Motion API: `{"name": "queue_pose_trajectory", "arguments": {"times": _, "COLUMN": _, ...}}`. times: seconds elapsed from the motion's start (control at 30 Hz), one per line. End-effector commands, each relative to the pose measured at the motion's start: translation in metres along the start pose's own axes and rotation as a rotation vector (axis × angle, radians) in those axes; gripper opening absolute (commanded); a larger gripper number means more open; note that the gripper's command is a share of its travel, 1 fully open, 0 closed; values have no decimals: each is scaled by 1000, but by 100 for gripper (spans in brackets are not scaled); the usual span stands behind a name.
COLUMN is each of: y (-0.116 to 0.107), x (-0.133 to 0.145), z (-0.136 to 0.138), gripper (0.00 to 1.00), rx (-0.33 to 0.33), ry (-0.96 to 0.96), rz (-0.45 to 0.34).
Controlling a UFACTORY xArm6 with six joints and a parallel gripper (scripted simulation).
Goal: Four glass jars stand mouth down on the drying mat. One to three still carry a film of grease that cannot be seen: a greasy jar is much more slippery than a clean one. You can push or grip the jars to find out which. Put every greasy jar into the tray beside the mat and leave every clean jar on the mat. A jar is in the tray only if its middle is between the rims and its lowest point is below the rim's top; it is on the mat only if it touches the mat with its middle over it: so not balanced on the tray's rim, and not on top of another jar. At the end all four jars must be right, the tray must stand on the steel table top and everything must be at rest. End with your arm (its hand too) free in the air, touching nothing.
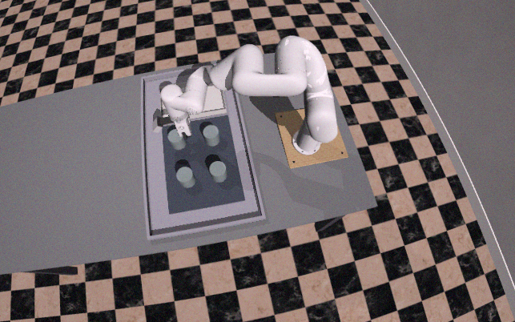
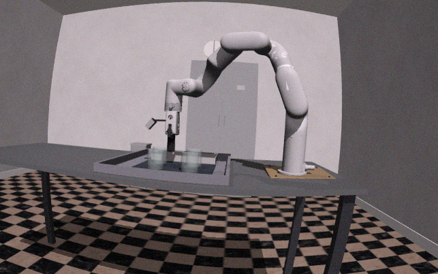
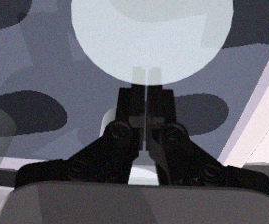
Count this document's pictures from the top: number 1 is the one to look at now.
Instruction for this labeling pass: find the clear glass jar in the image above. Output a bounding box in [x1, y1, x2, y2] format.
[203, 125, 220, 147]
[209, 161, 227, 183]
[168, 129, 187, 150]
[176, 167, 195, 188]

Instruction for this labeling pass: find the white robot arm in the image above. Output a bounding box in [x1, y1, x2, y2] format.
[152, 35, 338, 155]

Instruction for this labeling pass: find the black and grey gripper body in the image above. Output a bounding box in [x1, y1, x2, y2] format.
[172, 113, 191, 137]

